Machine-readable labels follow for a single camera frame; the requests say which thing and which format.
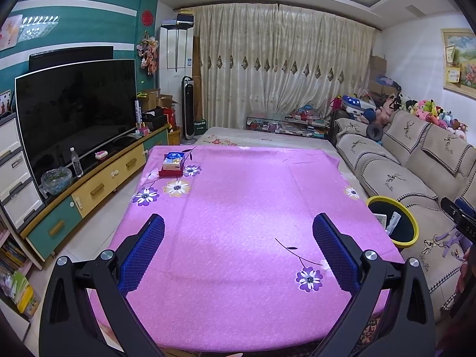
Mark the teal yellow television cabinet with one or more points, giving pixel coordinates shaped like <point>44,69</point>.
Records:
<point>100,189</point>

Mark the small pink white object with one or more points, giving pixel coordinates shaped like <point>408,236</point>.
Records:
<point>101,154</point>

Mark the grey round cushion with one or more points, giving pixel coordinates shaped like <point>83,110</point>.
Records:
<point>373,132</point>

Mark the blue white tissue box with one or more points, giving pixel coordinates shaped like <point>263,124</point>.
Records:
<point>174,159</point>

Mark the black storage box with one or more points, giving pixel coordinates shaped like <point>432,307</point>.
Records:
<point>154,117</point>

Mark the pink flowered tablecloth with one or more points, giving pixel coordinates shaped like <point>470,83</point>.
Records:
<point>230,249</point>

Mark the shelf of books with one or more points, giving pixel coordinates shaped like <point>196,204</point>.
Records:
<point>15,267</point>

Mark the wicker basket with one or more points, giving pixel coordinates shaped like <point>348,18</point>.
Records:
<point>174,137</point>

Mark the white standing air conditioner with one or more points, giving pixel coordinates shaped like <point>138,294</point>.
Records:
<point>174,63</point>

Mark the flowered mattress cover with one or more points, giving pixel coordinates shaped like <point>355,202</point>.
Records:
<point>260,137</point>

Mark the large curved television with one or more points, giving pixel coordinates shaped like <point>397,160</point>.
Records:
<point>74,119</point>

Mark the cream patterned curtain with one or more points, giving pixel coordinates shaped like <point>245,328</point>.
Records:
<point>282,52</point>

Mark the white plastic drawer unit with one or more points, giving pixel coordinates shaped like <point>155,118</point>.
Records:
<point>16,174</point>

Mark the low glass table with books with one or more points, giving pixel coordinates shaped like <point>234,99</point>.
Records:
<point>290,122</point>

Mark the blue white star bag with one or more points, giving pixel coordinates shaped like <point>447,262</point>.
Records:
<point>355,106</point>

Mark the beige sofa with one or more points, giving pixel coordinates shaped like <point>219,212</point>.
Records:
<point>401,163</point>

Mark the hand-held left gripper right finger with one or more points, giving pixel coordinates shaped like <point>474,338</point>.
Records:
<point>334,253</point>

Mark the hanging flower decoration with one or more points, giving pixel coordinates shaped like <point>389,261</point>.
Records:
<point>148,54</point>

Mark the framed landscape picture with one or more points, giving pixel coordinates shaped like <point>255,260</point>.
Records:
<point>463,63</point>

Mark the pale wall poster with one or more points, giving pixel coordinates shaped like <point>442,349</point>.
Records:
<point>10,31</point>

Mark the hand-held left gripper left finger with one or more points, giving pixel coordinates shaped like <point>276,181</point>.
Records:
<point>143,253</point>

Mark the row of plush toys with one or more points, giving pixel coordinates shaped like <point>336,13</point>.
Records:
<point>427,113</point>

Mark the red round wall ornament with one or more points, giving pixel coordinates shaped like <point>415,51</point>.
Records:
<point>147,18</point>

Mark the yellow rimmed black trash bin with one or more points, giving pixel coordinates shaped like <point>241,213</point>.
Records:
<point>405,227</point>

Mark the black tower fan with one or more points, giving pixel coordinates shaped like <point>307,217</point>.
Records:
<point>189,108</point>

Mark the clear water bottle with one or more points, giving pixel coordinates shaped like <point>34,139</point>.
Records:
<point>77,165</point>

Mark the small photo frame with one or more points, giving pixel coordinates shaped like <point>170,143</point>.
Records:
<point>5,104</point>

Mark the glass bowl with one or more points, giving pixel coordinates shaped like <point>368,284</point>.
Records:
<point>55,182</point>

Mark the open cardboard boxes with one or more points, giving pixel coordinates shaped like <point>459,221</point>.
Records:
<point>150,98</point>

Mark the stack of cardboard boxes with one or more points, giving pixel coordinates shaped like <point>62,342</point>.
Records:
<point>377,72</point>

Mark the red tissue box holder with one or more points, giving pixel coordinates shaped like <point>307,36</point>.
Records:
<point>169,171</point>

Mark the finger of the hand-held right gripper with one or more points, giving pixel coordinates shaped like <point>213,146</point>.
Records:
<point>463,221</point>

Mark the crystal wall decoration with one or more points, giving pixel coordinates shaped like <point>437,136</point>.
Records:
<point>39,28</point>

